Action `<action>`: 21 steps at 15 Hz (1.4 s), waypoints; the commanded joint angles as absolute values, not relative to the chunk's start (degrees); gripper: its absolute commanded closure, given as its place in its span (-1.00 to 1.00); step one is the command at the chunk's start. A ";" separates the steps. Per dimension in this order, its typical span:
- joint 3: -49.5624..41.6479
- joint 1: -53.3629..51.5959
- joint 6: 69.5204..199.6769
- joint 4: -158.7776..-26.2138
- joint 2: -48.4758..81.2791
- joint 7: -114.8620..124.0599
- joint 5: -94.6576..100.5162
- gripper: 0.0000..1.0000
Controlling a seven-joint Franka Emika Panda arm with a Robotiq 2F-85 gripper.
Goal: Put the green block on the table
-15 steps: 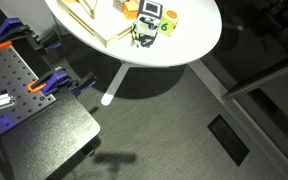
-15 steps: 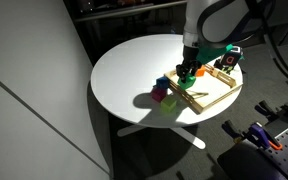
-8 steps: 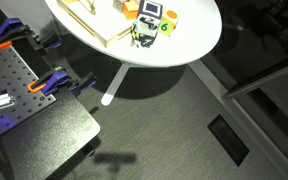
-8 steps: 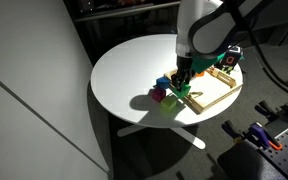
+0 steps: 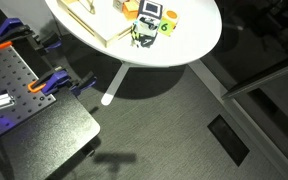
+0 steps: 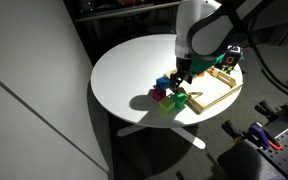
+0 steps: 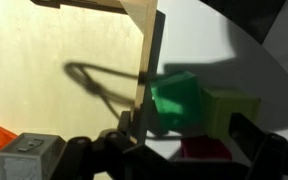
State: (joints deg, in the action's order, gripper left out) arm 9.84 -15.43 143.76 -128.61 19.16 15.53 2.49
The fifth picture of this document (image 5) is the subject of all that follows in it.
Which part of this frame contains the white picture cube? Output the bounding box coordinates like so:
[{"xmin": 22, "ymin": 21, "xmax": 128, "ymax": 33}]
[{"xmin": 131, "ymin": 15, "xmax": 161, "ymax": 38}]

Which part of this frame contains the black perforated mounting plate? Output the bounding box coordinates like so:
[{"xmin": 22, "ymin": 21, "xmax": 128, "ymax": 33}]
[{"xmin": 0, "ymin": 33, "xmax": 58, "ymax": 146}]

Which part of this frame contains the yellow-green cube with number six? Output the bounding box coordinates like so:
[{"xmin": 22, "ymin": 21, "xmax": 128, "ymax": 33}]
[{"xmin": 157, "ymin": 9, "xmax": 181, "ymax": 38}]

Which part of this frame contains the dark floor vent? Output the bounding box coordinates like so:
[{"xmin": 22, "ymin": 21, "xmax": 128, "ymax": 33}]
[{"xmin": 207, "ymin": 114, "xmax": 251, "ymax": 167}]

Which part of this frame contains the small beige block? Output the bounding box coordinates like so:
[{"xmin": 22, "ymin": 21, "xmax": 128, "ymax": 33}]
[{"xmin": 112, "ymin": 0, "xmax": 126, "ymax": 13}]

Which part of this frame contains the black cart platform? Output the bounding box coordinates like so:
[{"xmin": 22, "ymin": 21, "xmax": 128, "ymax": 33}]
[{"xmin": 0, "ymin": 87, "xmax": 102, "ymax": 180}]

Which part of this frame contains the orange block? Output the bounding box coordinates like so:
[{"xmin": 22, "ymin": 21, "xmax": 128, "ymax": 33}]
[{"xmin": 122, "ymin": 1, "xmax": 140, "ymax": 21}]

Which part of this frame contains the wooden tray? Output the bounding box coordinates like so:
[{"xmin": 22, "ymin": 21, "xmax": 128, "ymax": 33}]
[{"xmin": 57, "ymin": 0, "xmax": 142, "ymax": 49}]

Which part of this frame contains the white table leg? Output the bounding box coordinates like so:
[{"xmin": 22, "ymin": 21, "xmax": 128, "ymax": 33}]
[{"xmin": 101, "ymin": 61, "xmax": 132, "ymax": 106}]

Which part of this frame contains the purple clamp with orange tip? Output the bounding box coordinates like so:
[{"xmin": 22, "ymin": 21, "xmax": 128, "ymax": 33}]
[
  {"xmin": 0, "ymin": 18, "xmax": 64, "ymax": 54},
  {"xmin": 27, "ymin": 65, "xmax": 98, "ymax": 98}
]

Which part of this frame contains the metal door frame rail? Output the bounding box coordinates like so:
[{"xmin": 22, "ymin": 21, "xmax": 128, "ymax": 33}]
[{"xmin": 221, "ymin": 59, "xmax": 288, "ymax": 100}]

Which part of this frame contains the navy and white cube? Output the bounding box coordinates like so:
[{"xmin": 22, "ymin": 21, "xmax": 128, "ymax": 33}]
[{"xmin": 137, "ymin": 0, "xmax": 164, "ymax": 22}]

